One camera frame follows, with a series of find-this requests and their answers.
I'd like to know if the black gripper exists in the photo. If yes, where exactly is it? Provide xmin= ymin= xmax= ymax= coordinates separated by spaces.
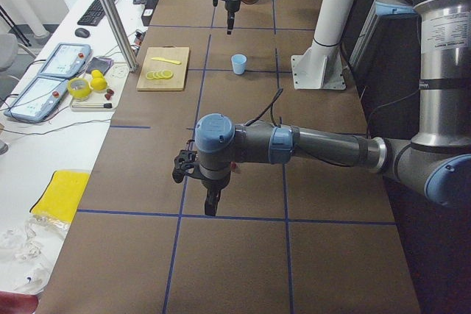
xmin=224 ymin=0 xmax=241 ymax=35
xmin=202 ymin=171 xmax=231 ymax=216

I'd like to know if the light blue cup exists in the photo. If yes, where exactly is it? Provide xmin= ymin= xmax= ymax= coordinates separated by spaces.
xmin=231 ymin=54 xmax=247 ymax=75

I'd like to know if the yellow plastic knife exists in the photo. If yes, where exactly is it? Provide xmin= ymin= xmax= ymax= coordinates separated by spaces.
xmin=151 ymin=57 xmax=182 ymax=65

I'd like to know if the bamboo cutting board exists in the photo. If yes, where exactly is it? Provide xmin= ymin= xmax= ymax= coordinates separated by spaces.
xmin=136 ymin=47 xmax=190 ymax=91

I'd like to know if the lemon slice top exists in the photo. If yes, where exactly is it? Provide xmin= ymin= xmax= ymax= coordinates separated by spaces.
xmin=161 ymin=70 xmax=173 ymax=79

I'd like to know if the black keyboard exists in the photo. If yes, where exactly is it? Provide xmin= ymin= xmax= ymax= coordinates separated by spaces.
xmin=77 ymin=0 xmax=105 ymax=26

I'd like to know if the spare strawberry on desk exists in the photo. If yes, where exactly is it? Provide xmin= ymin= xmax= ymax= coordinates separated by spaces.
xmin=105 ymin=88 xmax=114 ymax=101

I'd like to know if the white tray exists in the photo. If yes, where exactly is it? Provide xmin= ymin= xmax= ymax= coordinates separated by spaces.
xmin=67 ymin=63 xmax=129 ymax=112

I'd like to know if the yellow lemon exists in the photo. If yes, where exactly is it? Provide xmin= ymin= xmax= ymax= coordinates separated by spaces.
xmin=91 ymin=69 xmax=104 ymax=79
xmin=90 ymin=78 xmax=107 ymax=91

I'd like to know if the black computer mouse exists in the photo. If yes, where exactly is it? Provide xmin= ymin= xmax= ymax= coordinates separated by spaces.
xmin=74 ymin=27 xmax=91 ymax=38

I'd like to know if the yellow cloth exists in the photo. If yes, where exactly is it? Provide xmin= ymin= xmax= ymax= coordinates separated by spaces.
xmin=30 ymin=170 xmax=90 ymax=224

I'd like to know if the yellow tape roll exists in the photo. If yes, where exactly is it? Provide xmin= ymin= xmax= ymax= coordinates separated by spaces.
xmin=67 ymin=77 xmax=92 ymax=100

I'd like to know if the upper teach pendant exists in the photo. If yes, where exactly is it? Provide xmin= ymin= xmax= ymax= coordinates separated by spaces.
xmin=39 ymin=43 xmax=91 ymax=79

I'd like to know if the teach pendant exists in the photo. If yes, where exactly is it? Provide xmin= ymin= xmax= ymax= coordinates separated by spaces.
xmin=4 ymin=75 xmax=69 ymax=123
xmin=39 ymin=43 xmax=91 ymax=79

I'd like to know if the clear plastic bag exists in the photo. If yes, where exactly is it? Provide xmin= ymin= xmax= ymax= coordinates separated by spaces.
xmin=1 ymin=215 xmax=70 ymax=295

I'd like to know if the lower teach pendant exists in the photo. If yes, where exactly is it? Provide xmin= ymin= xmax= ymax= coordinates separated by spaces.
xmin=4 ymin=75 xmax=69 ymax=123

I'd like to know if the black camera cable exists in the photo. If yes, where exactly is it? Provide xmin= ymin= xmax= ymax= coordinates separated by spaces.
xmin=245 ymin=88 xmax=284 ymax=127

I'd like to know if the white camera mast base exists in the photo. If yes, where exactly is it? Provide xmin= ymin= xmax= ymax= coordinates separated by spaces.
xmin=291 ymin=0 xmax=354 ymax=90

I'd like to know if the aluminium frame post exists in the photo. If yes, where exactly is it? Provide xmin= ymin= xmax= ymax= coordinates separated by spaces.
xmin=99 ymin=0 xmax=138 ymax=72

